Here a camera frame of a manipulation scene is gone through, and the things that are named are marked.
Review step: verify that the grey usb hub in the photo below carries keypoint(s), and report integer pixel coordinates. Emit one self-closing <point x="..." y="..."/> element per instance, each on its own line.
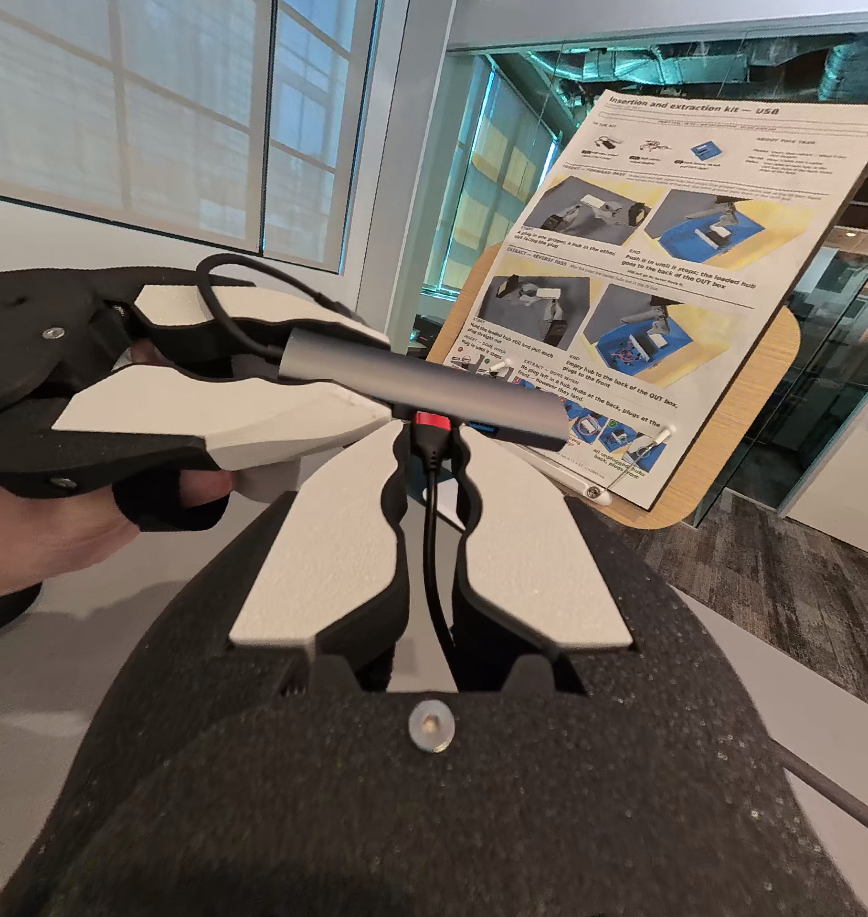
<point x="434" y="390"/>

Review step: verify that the black rolling cabinet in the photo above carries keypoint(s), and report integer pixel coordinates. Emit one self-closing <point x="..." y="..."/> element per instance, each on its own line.
<point x="423" y="333"/>

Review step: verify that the printed instruction sheet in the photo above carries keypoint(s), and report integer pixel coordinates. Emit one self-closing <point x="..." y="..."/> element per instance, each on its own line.
<point x="656" y="286"/>

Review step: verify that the wooden book stand white base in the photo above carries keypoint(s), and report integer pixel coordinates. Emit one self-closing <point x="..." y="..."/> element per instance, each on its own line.
<point x="749" y="401"/>

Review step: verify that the person's left hand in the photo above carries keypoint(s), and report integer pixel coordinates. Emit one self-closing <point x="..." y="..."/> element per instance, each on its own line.
<point x="33" y="530"/>

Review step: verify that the interior window grey frame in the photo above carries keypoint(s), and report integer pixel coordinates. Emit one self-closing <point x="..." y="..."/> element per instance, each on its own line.
<point x="190" y="107"/>

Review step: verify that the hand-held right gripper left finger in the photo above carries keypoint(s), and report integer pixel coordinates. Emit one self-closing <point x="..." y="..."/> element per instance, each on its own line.
<point x="312" y="566"/>

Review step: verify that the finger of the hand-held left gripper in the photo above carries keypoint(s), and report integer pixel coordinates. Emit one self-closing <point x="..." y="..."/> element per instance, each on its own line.
<point x="262" y="423"/>
<point x="183" y="304"/>

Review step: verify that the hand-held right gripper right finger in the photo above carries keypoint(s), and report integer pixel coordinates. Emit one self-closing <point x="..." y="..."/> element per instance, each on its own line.
<point x="541" y="566"/>

